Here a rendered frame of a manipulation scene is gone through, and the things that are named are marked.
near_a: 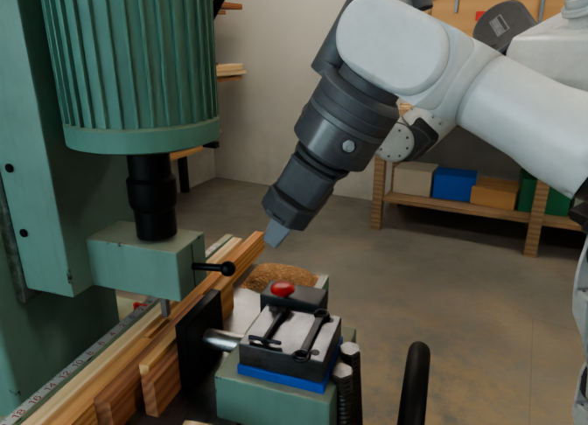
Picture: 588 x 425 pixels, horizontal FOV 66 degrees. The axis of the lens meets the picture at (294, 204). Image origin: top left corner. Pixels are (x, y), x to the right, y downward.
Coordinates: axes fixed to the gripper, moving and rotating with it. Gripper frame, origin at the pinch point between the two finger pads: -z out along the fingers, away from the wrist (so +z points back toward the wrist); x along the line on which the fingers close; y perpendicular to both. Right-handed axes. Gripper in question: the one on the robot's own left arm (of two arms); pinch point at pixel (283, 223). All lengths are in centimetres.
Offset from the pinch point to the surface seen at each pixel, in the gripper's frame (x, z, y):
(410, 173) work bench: 278, -63, -32
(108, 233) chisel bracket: -2.2, -15.1, 18.8
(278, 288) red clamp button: -0.8, -7.3, -3.9
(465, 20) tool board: 319, 40, -3
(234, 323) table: 6.8, -23.2, -1.2
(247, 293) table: 15.6, -24.1, 0.4
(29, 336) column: -7.7, -33.6, 21.2
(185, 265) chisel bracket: -2.5, -11.5, 7.4
